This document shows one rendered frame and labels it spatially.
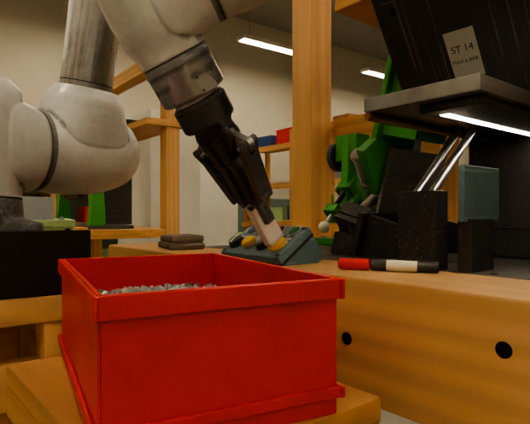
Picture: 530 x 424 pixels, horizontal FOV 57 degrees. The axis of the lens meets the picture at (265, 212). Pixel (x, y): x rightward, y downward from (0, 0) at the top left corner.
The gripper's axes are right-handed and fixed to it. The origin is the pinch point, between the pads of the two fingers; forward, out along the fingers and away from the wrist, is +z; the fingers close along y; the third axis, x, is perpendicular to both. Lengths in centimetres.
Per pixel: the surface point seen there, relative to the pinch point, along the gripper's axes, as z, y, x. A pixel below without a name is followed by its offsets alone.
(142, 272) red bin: -4.3, -5.0, -17.7
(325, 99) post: 8, -52, 76
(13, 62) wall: -108, -694, 213
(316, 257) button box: 9.4, 2.3, 3.9
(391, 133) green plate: 1.7, 4.5, 28.8
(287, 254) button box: 5.3, 2.3, -0.7
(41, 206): -5, -103, -1
